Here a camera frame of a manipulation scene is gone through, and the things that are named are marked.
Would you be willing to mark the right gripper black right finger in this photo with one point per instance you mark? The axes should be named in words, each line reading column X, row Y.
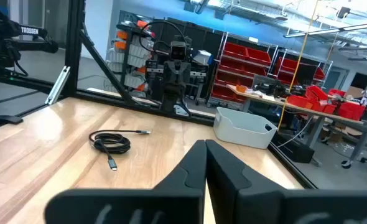
column 249, row 202

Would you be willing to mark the black flat pad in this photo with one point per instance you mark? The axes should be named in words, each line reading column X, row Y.
column 4, row 120

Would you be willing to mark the silver angle bracket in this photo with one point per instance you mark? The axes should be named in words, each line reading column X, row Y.
column 57, row 85

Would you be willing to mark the red plastic storage bin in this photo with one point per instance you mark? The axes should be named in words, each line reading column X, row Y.
column 317, row 92
column 298, row 101
column 351, row 110

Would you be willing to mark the left arm's wrist camera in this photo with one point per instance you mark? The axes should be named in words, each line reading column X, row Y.
column 178, row 51

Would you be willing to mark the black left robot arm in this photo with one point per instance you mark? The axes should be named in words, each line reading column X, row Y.
column 171, row 93

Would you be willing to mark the white hanging strip light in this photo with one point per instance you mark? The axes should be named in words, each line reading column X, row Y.
column 357, row 26

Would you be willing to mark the black aluminium rig frame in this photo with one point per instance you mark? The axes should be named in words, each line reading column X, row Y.
column 74, row 46

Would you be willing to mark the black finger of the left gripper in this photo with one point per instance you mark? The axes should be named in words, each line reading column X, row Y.
column 199, row 77
column 154, row 71

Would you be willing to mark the red bin shelving rack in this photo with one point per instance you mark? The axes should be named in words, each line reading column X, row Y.
column 236, row 51
column 287, row 64

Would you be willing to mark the black machine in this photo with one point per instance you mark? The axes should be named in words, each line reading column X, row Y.
column 270, row 87

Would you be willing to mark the cart with white orange bins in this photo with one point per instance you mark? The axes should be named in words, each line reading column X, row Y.
column 133, row 51

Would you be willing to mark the cardboard box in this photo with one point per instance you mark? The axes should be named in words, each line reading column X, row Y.
column 354, row 92

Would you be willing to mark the grey workbench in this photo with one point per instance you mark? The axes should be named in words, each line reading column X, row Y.
column 317, row 130

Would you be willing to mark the black rectangular case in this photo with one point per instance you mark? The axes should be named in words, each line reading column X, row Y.
column 292, row 149

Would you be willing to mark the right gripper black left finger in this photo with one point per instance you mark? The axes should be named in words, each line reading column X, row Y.
column 171, row 205

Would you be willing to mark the white plastic bin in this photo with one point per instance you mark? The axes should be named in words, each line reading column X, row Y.
column 239, row 137

